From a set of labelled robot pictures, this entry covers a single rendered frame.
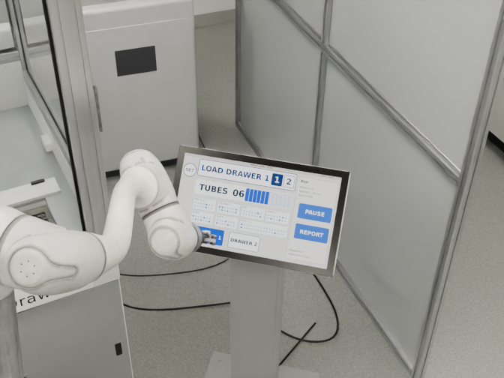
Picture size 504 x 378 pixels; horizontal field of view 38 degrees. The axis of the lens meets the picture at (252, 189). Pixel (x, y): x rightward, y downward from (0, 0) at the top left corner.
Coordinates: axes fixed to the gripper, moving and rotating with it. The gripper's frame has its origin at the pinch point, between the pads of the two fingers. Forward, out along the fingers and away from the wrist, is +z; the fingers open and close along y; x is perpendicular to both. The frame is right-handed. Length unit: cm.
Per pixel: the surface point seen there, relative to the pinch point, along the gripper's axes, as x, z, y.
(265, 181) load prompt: -18.6, 3.8, -14.5
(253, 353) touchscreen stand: 41, 48, -13
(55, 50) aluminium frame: -41, -43, 34
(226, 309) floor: 39, 114, 11
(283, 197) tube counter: -14.9, 3.8, -20.6
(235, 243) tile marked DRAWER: 0.8, 3.8, -8.5
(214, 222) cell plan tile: -4.2, 3.8, -1.2
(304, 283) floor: 22, 133, -20
